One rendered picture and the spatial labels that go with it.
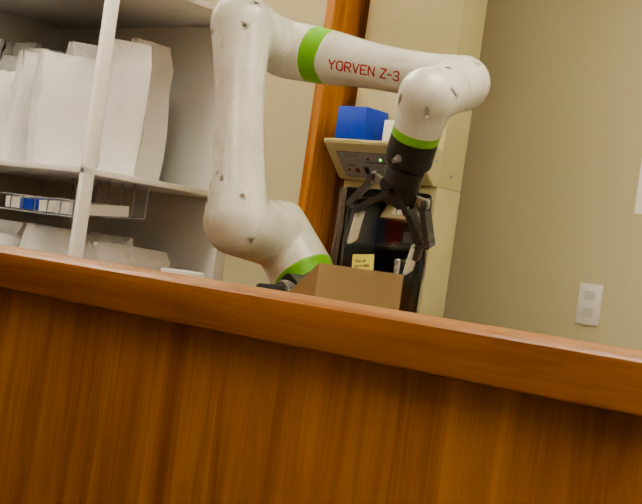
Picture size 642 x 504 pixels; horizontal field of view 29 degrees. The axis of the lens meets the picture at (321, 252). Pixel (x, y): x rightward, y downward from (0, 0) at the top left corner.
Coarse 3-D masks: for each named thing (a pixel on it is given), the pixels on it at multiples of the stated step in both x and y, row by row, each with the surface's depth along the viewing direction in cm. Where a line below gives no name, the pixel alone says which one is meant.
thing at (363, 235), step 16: (352, 192) 348; (368, 192) 345; (368, 208) 344; (384, 208) 341; (368, 224) 344; (384, 224) 340; (400, 224) 337; (368, 240) 343; (384, 240) 339; (400, 240) 336; (384, 256) 339; (400, 256) 335; (400, 272) 335; (416, 272) 332; (416, 288) 331; (400, 304) 334; (416, 304) 331
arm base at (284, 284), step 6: (288, 276) 242; (294, 276) 242; (300, 276) 243; (282, 282) 239; (288, 282) 240; (294, 282) 240; (270, 288) 236; (276, 288) 237; (282, 288) 239; (288, 288) 239
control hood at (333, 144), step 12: (336, 144) 341; (348, 144) 338; (360, 144) 335; (372, 144) 332; (384, 144) 330; (336, 156) 344; (336, 168) 348; (432, 168) 329; (360, 180) 347; (432, 180) 329
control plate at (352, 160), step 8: (336, 152) 343; (344, 152) 341; (352, 152) 339; (360, 152) 337; (344, 160) 343; (352, 160) 341; (360, 160) 340; (376, 160) 336; (384, 160) 334; (344, 168) 346; (352, 168) 344; (360, 168) 342; (376, 168) 338; (384, 168) 336; (352, 176) 346; (360, 176) 344
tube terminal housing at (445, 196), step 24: (360, 96) 351; (384, 96) 346; (456, 120) 335; (456, 144) 336; (456, 168) 337; (432, 192) 332; (456, 192) 338; (432, 216) 332; (456, 216) 340; (432, 264) 333; (432, 288) 334; (432, 312) 336
